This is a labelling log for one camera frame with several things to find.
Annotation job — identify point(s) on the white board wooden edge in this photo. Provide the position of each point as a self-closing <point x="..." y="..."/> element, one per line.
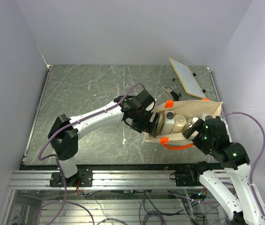
<point x="187" y="79"/>

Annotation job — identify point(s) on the aluminium rail frame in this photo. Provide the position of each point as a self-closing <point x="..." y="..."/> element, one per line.
<point x="114" y="157"/>

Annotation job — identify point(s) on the beige round lid bottle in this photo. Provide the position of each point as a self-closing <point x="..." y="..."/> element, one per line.
<point x="179" y="124"/>

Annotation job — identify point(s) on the small grey black device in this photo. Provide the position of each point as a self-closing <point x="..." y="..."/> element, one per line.
<point x="171" y="95"/>

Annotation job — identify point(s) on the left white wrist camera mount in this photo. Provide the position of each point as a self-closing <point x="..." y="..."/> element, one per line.
<point x="151" y="106"/>

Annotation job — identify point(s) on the beige cap bottle left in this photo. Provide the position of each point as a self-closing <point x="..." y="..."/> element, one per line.
<point x="160" y="123"/>

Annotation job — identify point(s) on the beige canvas tote bag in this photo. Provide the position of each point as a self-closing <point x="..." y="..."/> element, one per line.
<point x="189" y="109"/>

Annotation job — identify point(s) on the small white cap bottle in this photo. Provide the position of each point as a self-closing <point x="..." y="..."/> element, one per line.
<point x="191" y="122"/>

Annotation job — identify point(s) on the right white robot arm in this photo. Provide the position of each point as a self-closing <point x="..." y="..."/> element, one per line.
<point x="246" y="206"/>

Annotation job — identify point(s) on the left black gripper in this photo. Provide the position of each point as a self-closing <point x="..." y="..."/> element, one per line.
<point x="148" y="127"/>

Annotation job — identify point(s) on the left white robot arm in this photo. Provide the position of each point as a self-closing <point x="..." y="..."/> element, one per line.
<point x="66" y="132"/>

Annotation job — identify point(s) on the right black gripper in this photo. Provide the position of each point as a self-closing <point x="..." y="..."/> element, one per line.
<point x="199" y="126"/>

